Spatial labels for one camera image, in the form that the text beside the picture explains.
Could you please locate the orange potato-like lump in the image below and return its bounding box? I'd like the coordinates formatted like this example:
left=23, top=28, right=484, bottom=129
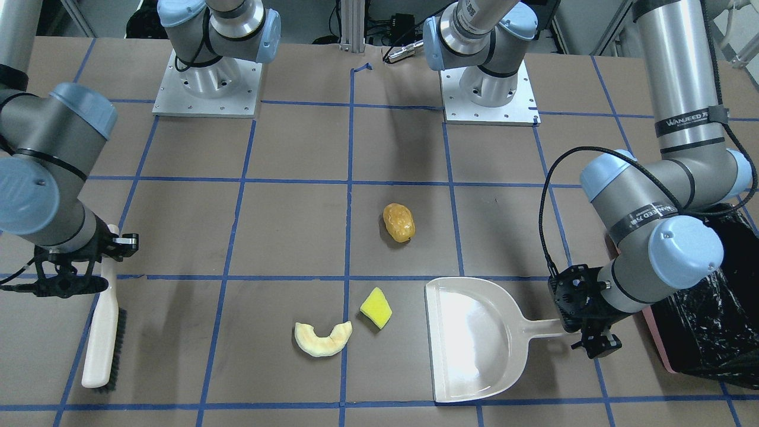
left=382, top=203, right=416, bottom=243

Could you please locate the yellow sponge piece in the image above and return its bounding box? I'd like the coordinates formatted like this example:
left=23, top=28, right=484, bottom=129
left=359, top=287, right=393, bottom=330

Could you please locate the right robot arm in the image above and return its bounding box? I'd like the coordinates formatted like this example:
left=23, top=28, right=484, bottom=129
left=2, top=1, right=282, bottom=298

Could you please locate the beige plastic dustpan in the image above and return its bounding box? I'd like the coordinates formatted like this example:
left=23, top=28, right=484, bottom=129
left=425, top=278, right=578, bottom=404

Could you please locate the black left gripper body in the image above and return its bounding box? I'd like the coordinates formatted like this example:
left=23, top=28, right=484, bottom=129
left=548, top=265, right=611, bottom=333

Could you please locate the bin with black bag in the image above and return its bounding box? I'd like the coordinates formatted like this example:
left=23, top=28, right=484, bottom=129
left=643, top=211, right=758, bottom=390

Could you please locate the beige hand brush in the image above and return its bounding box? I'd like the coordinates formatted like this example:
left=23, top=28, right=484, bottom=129
left=81, top=256, right=126, bottom=394

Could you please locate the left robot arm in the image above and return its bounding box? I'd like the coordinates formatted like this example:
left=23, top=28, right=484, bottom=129
left=434, top=1, right=752, bottom=359

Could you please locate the aluminium frame post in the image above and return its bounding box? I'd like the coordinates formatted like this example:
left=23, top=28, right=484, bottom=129
left=339, top=0, right=366, bottom=55

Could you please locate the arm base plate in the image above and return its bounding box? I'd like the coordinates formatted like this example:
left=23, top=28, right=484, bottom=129
left=152, top=52, right=264, bottom=119
left=439, top=61, right=541, bottom=127

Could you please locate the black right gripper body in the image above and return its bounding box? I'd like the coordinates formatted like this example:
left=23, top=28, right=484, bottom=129
left=34, top=237, right=109, bottom=298

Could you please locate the curved melon rind piece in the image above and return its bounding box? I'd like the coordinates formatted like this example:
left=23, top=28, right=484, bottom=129
left=294, top=321, right=353, bottom=358

